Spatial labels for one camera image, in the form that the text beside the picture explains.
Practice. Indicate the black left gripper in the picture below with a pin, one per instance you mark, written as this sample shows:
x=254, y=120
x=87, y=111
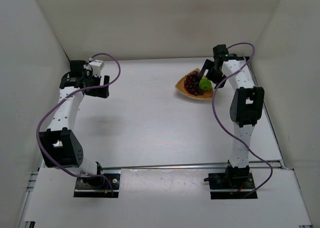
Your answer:
x=97, y=86

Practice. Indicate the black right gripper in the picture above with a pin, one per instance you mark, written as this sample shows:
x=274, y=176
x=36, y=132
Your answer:
x=212, y=73

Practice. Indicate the green fake fruit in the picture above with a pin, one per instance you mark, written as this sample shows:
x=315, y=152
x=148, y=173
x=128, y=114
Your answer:
x=205, y=84

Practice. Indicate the dark red fake grapes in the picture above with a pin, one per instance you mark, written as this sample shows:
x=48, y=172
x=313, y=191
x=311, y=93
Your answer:
x=191, y=84

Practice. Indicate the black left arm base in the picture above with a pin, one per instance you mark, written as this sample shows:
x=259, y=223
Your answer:
x=98, y=187

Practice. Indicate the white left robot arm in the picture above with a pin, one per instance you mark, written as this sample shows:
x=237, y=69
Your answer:
x=87, y=166

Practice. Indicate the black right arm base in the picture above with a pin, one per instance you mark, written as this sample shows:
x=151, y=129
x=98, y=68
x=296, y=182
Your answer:
x=232, y=184

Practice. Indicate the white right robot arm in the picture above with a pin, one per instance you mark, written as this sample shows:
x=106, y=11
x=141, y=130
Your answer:
x=247, y=103

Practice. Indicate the woven triangular fruit bowl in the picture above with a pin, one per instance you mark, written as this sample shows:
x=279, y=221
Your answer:
x=180, y=87

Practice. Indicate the white front cover board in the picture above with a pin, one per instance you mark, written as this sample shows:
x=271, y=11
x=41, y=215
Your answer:
x=154, y=198

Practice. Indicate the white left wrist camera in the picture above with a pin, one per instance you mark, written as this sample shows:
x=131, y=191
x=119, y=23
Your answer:
x=97, y=66

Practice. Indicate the aluminium right side rail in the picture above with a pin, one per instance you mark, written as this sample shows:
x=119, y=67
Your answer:
x=265, y=143

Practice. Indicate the aluminium front rail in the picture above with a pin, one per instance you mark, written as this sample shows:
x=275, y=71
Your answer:
x=221, y=165

